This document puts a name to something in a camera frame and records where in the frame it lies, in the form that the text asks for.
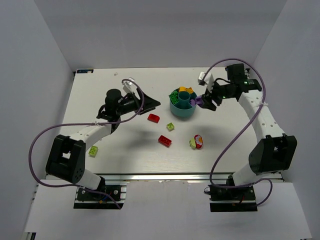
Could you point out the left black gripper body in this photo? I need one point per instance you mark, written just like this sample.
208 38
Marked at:
139 104

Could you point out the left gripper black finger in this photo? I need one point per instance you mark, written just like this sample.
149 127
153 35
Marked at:
144 110
150 103

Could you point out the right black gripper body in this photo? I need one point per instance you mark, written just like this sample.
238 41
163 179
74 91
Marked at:
212 96

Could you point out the dark green small lego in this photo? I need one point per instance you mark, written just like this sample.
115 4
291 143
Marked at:
174 101

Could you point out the green lego plate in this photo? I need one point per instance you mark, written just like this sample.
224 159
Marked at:
174 95

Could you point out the yellow rounded lego brick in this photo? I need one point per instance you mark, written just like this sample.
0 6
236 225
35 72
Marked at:
182 89

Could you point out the orange lego brick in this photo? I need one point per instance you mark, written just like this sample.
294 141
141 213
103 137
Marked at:
189 90

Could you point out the small purple lego brick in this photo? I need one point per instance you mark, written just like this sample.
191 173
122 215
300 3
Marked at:
192 102

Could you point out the purple paw lego piece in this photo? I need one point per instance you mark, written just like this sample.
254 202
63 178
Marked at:
199 101

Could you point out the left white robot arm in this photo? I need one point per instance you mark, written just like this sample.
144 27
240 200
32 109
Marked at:
67 156

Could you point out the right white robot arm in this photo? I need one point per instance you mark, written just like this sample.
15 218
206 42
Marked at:
275 149

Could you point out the red curved lego brick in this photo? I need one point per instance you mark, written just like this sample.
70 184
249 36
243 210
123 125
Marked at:
153 118

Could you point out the light green small lego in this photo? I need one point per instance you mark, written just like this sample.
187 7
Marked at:
170 126

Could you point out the teal round divided container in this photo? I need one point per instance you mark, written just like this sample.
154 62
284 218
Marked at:
183 108

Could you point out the red rectangular lego brick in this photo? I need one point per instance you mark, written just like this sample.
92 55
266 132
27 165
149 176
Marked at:
164 141

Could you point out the lime green lego brick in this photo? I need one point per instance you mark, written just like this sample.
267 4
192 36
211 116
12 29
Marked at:
93 151

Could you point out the left corner label sticker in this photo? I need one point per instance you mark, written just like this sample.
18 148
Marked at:
84 71

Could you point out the red flower lego piece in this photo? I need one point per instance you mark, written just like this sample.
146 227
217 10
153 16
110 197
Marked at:
198 141

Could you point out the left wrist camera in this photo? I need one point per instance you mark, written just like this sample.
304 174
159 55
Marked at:
128 85

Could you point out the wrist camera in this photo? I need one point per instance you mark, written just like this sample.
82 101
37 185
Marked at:
207 80
128 85

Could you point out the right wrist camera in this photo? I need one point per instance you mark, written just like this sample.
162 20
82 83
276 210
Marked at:
207 80

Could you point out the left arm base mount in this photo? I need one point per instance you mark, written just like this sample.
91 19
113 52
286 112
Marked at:
116 190

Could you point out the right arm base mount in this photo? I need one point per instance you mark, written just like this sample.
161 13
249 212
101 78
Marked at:
231 200

